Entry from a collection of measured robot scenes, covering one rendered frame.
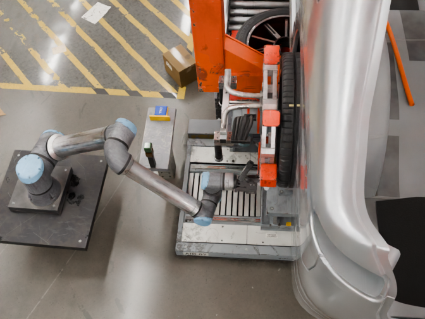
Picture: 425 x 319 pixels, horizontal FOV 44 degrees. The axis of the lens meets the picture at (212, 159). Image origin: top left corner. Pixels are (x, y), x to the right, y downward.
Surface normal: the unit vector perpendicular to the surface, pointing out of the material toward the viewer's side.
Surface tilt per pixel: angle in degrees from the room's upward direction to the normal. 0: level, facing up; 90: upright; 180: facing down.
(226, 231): 0
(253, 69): 90
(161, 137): 0
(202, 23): 90
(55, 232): 0
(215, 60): 90
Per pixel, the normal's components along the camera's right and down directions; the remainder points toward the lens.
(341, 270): 0.16, -0.40
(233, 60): -0.07, 0.85
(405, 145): -0.07, -0.18
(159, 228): -0.05, -0.53
